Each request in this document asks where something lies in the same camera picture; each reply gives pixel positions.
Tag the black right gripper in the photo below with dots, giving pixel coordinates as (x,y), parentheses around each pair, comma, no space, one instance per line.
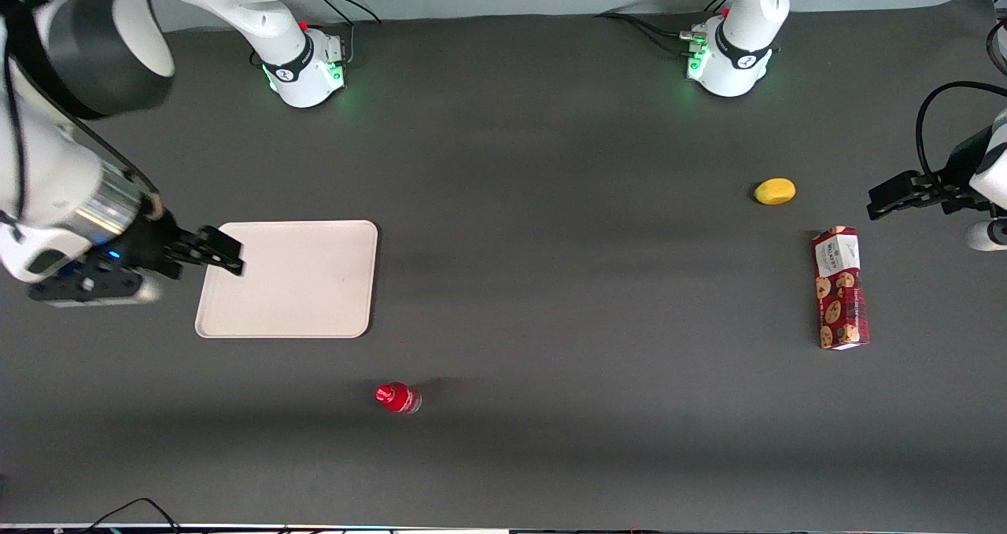
(153,241)

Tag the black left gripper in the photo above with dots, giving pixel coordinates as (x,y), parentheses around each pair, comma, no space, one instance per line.
(954,174)

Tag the red coke bottle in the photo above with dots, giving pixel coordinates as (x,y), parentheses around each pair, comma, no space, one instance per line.
(397,398)

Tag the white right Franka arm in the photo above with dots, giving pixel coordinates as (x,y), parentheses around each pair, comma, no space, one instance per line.
(260,7)

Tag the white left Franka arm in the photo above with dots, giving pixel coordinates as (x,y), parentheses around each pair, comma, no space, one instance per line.
(743,15)

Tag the beige plastic tray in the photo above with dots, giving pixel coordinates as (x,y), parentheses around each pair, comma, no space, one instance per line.
(291,278)

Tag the red cookie box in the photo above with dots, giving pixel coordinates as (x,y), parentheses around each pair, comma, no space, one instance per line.
(840,290)

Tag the yellow lemon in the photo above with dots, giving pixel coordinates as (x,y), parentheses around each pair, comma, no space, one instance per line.
(775,191)

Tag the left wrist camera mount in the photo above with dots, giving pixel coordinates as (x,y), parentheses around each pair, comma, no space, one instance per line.
(987,235)

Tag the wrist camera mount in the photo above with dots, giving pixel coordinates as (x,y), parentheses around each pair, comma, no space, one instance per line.
(987,235)
(94,286)

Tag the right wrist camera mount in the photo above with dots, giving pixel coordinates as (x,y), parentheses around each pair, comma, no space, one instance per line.
(94,286)

